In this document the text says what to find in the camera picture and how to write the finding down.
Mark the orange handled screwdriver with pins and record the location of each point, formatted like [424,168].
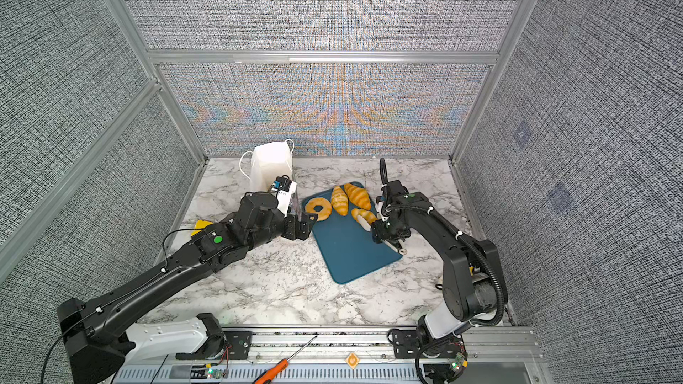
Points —
[269,376]

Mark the yellow toy spatula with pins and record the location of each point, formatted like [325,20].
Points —
[201,224]

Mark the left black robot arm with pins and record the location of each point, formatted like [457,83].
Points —
[95,333]

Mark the fake croissant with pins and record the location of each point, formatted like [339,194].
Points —
[339,201]
[358,196]
[363,216]

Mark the white floral paper bag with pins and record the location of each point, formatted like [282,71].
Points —
[267,162]

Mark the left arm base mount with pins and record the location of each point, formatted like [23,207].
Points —
[235,343]

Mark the fake croissant top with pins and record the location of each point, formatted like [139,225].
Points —
[358,196]

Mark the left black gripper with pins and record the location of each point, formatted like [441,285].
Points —
[294,232]

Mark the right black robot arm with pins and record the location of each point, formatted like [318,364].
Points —
[473,287]

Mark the fake ring donut bread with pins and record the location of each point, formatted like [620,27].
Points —
[319,206]

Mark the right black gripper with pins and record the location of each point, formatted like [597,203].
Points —
[379,233]

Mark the small orange tag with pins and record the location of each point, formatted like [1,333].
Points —
[353,361]

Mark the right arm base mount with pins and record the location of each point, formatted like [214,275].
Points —
[442,360]

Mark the teal rectangular tray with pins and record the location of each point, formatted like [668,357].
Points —
[347,249]

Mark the aluminium front rail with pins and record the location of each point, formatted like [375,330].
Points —
[496,355]

